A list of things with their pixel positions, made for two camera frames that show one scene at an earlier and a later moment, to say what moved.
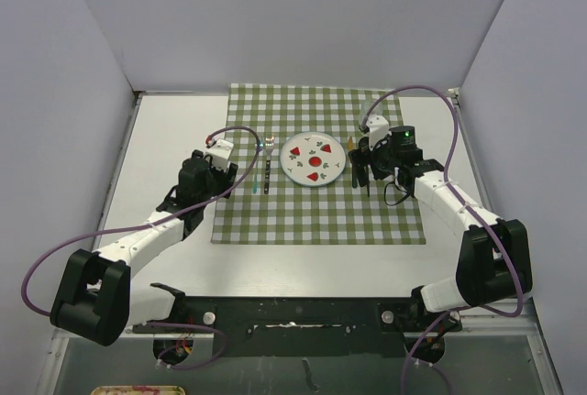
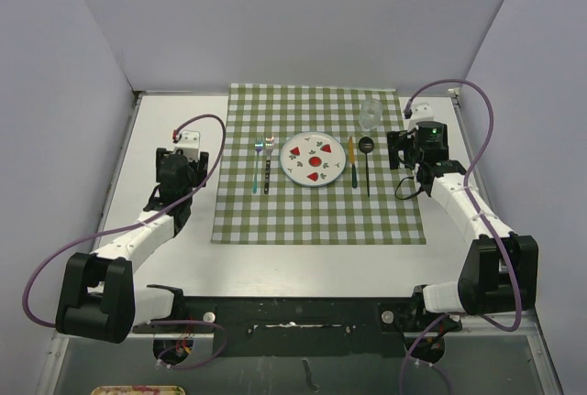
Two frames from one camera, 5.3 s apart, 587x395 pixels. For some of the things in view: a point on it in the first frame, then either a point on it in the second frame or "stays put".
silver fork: (269, 141) stays put
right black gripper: (363, 157) → (401, 141)
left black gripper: (224, 178) → (197, 169)
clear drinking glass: (365, 104) stays put
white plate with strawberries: (313, 159) stays put
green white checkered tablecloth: (300, 189) stays put
